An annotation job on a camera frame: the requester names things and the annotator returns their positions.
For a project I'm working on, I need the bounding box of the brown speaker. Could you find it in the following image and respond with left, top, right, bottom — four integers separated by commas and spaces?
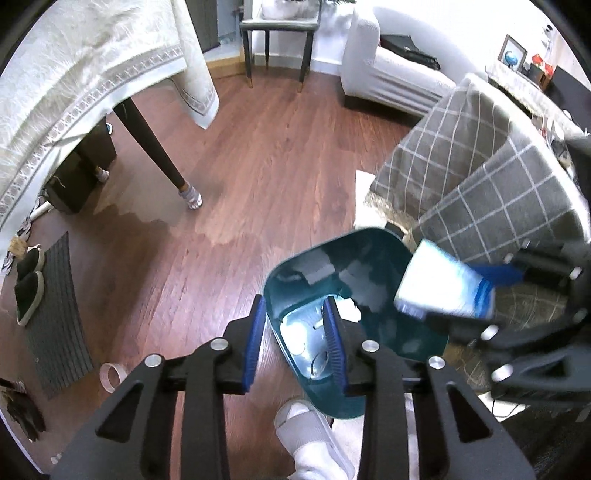
529, 65, 552, 90

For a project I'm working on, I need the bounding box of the flat cardboard box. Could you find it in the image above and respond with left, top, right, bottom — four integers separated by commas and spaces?
205, 58, 245, 75

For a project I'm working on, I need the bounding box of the black monitor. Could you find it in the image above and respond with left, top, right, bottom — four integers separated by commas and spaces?
547, 65, 591, 125

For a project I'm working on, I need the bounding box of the grey picture frame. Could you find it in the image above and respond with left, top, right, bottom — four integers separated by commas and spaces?
498, 34, 528, 72

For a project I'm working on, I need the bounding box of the dark wooden table leg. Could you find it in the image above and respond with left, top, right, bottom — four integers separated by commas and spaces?
113, 98, 204, 210

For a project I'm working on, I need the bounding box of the grey armchair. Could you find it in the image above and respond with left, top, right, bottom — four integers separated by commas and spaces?
341, 6, 458, 116

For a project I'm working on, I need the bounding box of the black box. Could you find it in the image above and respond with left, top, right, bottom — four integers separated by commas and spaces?
46, 124, 116, 214

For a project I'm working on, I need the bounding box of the grey dining chair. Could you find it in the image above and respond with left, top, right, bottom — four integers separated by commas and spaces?
240, 0, 321, 93

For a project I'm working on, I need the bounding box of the white tape roll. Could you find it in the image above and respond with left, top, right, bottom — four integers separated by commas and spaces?
99, 362, 126, 394

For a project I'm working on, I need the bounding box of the black handbag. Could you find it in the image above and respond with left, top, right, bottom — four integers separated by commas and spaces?
379, 34, 441, 71

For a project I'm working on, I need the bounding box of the teal plastic trash bin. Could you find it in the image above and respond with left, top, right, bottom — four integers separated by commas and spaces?
263, 227, 450, 421

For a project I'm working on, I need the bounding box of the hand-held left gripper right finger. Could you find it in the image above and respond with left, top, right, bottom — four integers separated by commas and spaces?
322, 296, 539, 480

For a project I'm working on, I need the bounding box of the black slipper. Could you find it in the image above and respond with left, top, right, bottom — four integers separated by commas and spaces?
17, 247, 46, 278
14, 271, 45, 326

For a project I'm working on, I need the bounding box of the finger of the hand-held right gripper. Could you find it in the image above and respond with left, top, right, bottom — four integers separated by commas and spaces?
473, 237, 591, 289
422, 300, 591, 411

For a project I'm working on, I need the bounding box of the dark cloth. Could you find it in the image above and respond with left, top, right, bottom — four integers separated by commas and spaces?
0, 378, 47, 441

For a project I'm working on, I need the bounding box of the beige patterned tablecloth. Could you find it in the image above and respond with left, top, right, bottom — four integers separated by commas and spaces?
0, 0, 220, 236

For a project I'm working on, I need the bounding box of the grey ribbed doormat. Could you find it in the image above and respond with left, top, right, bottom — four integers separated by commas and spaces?
25, 232, 94, 400

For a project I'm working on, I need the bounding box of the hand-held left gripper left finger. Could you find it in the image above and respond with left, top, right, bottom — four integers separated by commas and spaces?
48, 294, 267, 480

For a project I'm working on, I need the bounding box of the potted green plant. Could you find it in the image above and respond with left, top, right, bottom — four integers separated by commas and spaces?
261, 0, 319, 19

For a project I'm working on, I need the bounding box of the person's white socked foot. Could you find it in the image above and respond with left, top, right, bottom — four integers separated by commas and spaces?
293, 443, 349, 480

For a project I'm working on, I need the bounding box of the white blue plastic packet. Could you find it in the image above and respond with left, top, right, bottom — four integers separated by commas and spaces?
393, 239, 497, 320

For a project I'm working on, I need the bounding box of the white slipper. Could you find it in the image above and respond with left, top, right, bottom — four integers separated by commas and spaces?
274, 399, 356, 480

